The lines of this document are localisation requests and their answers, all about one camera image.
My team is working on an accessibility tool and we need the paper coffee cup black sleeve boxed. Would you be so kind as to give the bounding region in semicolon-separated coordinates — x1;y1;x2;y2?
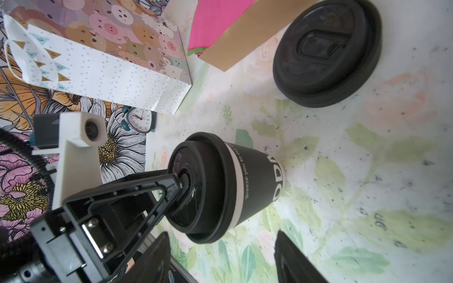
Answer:
225;143;285;230

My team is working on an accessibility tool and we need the brown cardboard napkin tray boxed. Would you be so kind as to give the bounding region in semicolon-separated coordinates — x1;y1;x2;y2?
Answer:
199;0;317;71

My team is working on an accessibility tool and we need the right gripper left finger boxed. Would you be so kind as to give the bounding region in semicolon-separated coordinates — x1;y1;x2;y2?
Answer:
119;232;171;283

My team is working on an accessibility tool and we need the white paper gift bag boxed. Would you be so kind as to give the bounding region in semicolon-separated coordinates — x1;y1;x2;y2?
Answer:
2;1;192;114

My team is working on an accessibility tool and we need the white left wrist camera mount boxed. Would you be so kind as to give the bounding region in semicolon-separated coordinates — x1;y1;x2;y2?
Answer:
31;112;108;210

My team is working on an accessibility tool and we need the pink napkin stack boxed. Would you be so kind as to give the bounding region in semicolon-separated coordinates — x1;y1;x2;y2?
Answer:
187;0;255;56

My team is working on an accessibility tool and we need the black plastic cup lid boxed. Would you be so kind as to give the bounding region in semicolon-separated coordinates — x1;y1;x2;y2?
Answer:
166;132;238;244

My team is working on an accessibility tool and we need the teal alarm clock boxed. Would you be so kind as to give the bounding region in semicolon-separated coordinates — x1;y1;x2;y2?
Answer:
120;106;157;134

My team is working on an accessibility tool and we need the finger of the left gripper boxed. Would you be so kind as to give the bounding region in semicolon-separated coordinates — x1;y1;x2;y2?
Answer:
29;171;181;283

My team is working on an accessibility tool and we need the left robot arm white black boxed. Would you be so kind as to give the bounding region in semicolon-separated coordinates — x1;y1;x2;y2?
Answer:
1;129;58;280

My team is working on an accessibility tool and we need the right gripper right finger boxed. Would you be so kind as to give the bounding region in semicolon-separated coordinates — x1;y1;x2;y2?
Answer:
274;230;327;283

